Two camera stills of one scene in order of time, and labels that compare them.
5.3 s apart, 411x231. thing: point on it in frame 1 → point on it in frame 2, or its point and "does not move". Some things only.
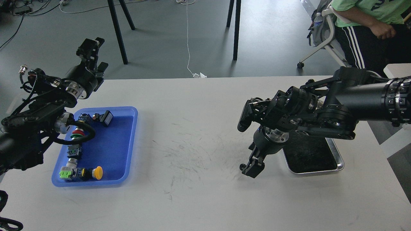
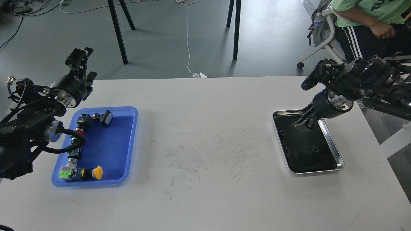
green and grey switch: (70, 170) does not move
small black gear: (242, 166) → (315, 149)
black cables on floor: (23, 8) does not move
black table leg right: (237, 20) does not move
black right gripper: (267, 140) → (326, 104)
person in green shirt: (379, 34) does not move
